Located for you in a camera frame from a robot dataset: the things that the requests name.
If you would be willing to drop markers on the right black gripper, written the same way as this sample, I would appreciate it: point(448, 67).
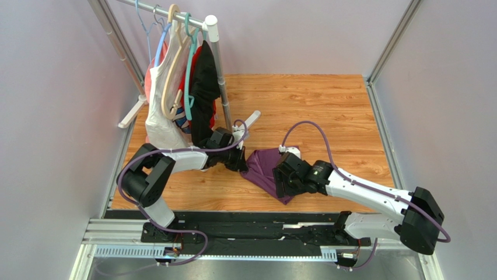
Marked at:
point(280, 178)

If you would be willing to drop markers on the black garment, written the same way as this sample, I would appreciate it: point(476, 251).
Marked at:
point(204, 89)

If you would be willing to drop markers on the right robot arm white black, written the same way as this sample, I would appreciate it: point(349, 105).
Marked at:
point(413, 218)

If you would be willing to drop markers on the slotted cable duct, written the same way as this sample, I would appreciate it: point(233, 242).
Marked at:
point(162, 253)

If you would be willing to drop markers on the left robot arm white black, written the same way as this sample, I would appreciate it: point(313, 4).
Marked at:
point(142, 181)

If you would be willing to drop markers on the white grey clothes rack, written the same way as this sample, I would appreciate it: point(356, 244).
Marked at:
point(208, 26)

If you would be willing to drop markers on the purple cloth napkin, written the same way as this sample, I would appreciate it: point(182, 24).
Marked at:
point(260, 165)

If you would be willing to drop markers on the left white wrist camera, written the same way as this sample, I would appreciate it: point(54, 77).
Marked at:
point(240, 133)

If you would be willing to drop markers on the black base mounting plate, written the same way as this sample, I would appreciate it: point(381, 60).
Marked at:
point(279, 233)

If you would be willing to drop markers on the white tank top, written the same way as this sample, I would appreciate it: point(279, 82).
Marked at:
point(163, 132)

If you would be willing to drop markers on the aluminium frame rail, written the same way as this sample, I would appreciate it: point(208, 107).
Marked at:
point(127, 232)

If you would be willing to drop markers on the blue plastic hanger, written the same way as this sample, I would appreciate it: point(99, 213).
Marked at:
point(159, 49)

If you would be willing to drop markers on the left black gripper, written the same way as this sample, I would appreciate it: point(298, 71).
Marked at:
point(240, 164)

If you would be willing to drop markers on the teal plastic hanger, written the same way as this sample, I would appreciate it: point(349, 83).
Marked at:
point(187, 99)

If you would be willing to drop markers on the light blue wire hanger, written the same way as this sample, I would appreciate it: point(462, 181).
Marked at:
point(147, 29)

